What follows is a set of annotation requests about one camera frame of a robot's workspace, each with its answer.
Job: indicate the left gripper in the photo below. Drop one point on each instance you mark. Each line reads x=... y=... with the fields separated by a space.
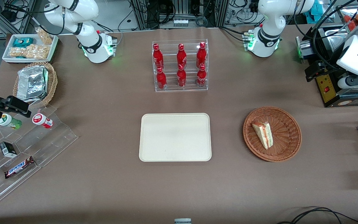
x=324 y=66

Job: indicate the triangular sandwich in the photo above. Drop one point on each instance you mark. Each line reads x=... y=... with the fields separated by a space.
x=264 y=133

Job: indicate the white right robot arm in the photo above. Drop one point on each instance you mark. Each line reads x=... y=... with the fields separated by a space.
x=73 y=15

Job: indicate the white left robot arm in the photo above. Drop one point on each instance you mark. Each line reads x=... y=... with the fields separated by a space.
x=269 y=18

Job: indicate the oval tan wicker basket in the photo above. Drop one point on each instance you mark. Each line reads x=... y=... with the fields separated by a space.
x=52 y=82

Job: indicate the white rectangular snack tray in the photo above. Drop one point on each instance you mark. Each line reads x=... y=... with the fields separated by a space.
x=8 y=46

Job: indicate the round brown wicker basket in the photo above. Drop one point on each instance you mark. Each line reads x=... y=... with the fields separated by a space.
x=286 y=137

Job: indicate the cream plastic tray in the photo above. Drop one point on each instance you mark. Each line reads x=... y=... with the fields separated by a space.
x=175 y=138

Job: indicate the white bottle with green label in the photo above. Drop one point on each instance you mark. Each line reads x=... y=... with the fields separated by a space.
x=8 y=121

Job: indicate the yellow emergency stop box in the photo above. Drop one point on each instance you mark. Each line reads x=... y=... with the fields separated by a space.
x=329 y=93

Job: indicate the white bottle with red label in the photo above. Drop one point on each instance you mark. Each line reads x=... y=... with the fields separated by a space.
x=41 y=120

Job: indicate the small black box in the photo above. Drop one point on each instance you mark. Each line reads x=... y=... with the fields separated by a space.
x=8 y=150

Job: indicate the clear acrylic stepped shelf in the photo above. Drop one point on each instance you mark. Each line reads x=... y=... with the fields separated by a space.
x=51 y=143

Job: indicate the clear bag of nut brittle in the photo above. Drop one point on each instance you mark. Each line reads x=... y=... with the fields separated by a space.
x=33 y=52

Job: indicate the snickers chocolate bar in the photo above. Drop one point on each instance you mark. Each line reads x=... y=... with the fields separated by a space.
x=19 y=167

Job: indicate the red food packet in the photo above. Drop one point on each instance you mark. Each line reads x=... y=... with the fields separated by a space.
x=351 y=20

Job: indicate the teal snack packet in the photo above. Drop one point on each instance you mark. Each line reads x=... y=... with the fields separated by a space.
x=23 y=42

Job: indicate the teal box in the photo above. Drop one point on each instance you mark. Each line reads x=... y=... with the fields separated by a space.
x=320 y=7

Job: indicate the clear bag of nuts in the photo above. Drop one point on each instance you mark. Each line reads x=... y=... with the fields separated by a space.
x=45 y=36

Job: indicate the red cola bottle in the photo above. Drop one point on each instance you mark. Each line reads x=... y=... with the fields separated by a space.
x=201 y=77
x=181 y=77
x=161 y=79
x=181 y=56
x=201 y=56
x=158 y=57

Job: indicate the white power strip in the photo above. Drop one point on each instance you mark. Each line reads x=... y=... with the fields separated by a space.
x=180 y=22

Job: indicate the clear acrylic bottle rack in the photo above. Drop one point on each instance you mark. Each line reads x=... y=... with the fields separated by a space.
x=169 y=88

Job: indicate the small grey device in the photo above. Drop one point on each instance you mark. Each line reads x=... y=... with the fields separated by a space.
x=182 y=221

